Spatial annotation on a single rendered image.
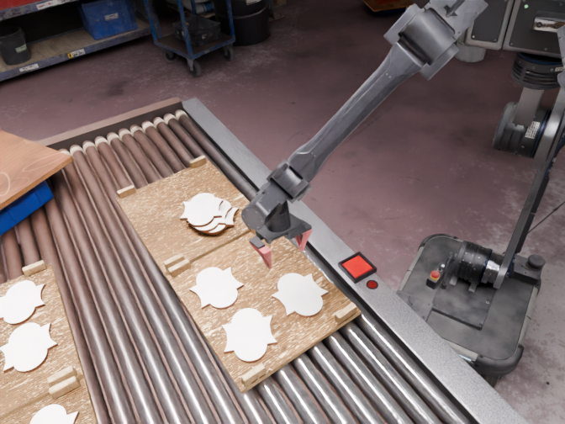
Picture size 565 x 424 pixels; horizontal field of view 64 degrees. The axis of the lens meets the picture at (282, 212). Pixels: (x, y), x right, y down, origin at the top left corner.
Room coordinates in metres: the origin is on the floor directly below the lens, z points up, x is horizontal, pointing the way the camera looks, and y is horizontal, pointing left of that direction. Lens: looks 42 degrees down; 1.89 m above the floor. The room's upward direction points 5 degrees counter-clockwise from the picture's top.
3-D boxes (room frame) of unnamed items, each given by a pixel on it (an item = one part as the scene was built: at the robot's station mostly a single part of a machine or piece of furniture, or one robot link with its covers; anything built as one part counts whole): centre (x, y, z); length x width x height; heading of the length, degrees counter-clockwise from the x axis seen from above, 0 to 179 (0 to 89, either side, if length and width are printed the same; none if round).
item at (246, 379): (0.50, 0.09, 0.95); 0.06 x 0.02 x 0.03; 121
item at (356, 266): (0.80, -0.19, 0.92); 0.06 x 0.06 x 0.01; 28
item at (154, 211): (1.09, 0.30, 0.93); 0.41 x 0.35 x 0.02; 31
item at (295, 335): (0.74, 0.08, 0.93); 0.41 x 0.35 x 0.02; 31
